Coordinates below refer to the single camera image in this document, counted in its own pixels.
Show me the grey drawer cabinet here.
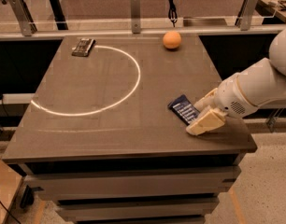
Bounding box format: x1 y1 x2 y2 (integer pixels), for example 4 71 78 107
16 154 247 224

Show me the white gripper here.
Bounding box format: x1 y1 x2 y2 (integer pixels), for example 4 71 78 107
186 73 256 135

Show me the left metal rail bracket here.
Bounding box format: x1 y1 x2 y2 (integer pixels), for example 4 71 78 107
8 0 37 36

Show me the black hanging cable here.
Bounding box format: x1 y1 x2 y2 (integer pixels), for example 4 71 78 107
165 0 179 28

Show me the middle metal rail bracket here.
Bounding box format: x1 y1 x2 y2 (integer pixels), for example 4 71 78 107
130 0 141 34

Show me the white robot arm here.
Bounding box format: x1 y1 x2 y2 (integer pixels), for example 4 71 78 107
186 29 286 135

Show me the wooden board bottom left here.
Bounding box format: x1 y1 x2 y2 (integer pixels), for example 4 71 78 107
0 160 22 224

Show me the clear acrylic barrier rail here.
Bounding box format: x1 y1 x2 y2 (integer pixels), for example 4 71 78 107
0 17 286 40

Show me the orange fruit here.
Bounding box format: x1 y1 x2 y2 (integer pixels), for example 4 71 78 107
163 31 181 49

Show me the metal rail bracket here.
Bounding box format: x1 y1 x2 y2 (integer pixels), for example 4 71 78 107
238 0 258 31
130 0 141 34
8 0 37 36

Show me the right metal rail bracket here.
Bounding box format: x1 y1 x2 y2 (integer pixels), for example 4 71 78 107
238 0 258 31

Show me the blue rxbar blueberry wrapper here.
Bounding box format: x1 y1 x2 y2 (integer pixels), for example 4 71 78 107
167 95 200 125

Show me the dark rxbar chocolate wrapper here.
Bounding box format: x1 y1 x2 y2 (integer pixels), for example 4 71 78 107
72 38 95 57

